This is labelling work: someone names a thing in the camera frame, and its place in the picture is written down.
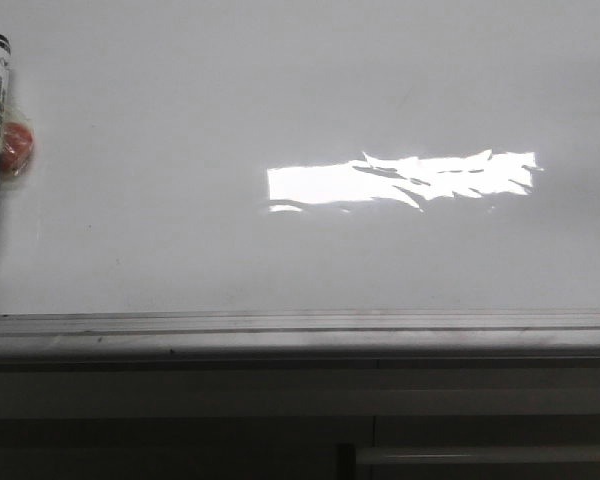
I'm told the red magnet taped to marker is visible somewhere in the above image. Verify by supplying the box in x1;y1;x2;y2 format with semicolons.
1;105;35;177

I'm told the white whiteboard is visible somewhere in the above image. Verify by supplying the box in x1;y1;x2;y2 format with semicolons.
0;1;600;314

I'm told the dark cabinet below whiteboard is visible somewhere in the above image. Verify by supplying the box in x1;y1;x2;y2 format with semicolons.
0;359;600;479

